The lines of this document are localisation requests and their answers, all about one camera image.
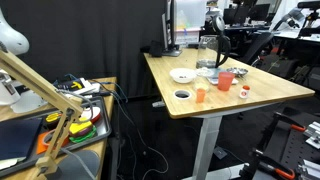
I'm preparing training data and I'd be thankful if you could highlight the shiny metal dish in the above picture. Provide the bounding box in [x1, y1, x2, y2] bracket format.
[226, 67, 249, 79]

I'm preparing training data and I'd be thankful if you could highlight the grey plastic tray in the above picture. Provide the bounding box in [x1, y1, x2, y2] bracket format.
[0, 96, 113, 178]

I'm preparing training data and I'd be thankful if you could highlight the clear plastic storage container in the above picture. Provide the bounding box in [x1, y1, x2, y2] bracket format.
[174, 0, 208, 47]

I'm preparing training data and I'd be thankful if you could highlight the black office chair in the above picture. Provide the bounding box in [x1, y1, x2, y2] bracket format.
[239, 31, 275, 66]

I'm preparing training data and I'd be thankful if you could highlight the blue cable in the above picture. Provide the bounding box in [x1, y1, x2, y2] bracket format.
[53, 73, 130, 105]

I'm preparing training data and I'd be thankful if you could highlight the white kitchen scale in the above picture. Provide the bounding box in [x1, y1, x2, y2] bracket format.
[206, 68, 240, 86]

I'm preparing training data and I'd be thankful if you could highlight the glass kettle with black handle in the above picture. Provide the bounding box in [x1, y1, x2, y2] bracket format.
[195, 14, 232, 70]

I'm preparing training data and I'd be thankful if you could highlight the aluminium bracket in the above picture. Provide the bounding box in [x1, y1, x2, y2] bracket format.
[297, 159, 320, 180]
[304, 121, 320, 150]

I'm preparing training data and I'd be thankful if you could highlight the small black box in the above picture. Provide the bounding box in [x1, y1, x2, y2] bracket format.
[148, 40, 164, 58]

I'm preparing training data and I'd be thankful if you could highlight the white bowl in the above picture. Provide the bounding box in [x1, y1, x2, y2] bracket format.
[169, 67, 197, 84]

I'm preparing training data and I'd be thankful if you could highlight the white power strip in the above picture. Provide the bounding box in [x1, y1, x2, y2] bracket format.
[54, 77, 101, 98]

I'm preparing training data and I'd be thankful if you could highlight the black curtain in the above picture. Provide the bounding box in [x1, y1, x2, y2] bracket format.
[0, 0, 169, 98]

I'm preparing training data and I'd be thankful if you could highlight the black clamp orange handle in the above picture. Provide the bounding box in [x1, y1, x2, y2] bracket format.
[257, 111, 307, 152]
[239, 148, 297, 180]

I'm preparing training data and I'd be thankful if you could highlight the white desk leg frame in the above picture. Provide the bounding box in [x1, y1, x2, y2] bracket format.
[182, 102, 268, 180]

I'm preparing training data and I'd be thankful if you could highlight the small white bottle red cap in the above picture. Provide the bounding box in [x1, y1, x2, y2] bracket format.
[239, 85, 251, 100]

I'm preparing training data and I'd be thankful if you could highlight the small orange cup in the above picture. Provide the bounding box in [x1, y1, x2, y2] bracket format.
[195, 88, 207, 104]

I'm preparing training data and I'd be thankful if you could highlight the toy burger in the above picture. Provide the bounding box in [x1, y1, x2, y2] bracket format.
[68, 119, 98, 145]

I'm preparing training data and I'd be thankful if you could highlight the flat orange toy piece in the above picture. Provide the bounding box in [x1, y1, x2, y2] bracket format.
[35, 129, 71, 155]

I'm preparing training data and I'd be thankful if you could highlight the dark blue notebook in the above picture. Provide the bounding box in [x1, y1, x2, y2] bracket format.
[0, 117, 43, 161]

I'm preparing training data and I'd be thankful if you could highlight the black computer monitor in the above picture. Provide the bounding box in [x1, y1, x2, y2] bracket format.
[161, 0, 183, 57]

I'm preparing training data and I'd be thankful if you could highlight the black perforated board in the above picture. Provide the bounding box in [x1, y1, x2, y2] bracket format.
[252, 128, 320, 180]

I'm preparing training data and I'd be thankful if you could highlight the red and white toy food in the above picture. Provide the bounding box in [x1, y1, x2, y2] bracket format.
[79, 106, 102, 125]

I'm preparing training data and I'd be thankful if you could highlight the black camera rig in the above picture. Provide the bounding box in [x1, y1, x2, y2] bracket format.
[271, 0, 320, 38]

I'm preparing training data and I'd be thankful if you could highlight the black floor cable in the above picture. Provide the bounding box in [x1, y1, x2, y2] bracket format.
[89, 79, 170, 180]

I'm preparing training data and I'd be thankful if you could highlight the thin stand cable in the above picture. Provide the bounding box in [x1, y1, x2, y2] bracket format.
[54, 88, 98, 180]

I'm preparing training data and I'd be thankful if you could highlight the clear round lid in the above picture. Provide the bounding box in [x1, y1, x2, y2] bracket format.
[195, 67, 215, 78]

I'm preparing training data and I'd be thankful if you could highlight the clear plastic cup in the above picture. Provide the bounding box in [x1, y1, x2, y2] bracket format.
[193, 75, 211, 93]

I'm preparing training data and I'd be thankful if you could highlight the large orange-red plastic cup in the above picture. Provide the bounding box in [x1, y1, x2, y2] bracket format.
[217, 71, 236, 92]

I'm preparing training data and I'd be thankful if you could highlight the yellow and black toy food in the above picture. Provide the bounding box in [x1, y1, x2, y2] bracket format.
[45, 112, 63, 127]

